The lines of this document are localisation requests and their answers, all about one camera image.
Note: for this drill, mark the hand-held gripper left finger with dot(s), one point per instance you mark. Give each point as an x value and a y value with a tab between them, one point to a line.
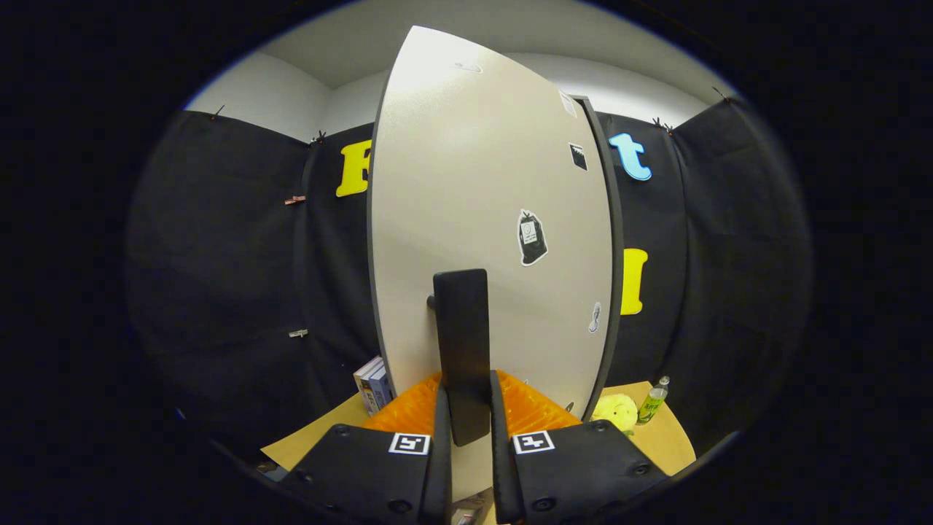
442	467

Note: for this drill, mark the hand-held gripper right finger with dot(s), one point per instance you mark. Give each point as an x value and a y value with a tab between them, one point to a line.
499	467

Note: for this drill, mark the grey shoe cabinet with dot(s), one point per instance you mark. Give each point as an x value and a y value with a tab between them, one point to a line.
617	292

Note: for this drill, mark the blue book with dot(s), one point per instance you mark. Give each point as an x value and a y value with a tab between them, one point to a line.
381	386

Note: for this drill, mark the yellow plush toy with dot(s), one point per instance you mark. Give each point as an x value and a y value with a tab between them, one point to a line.
616	412

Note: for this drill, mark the green drink bottle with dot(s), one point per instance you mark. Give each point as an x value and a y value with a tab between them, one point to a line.
651	406

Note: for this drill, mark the red clip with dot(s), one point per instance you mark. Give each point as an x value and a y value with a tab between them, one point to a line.
295	200

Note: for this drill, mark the black backdrop cloth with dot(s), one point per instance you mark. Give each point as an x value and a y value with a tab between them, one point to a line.
219	255

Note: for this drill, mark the black binder clip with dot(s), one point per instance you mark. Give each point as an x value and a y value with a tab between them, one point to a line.
662	125
721	93
216	113
318	137

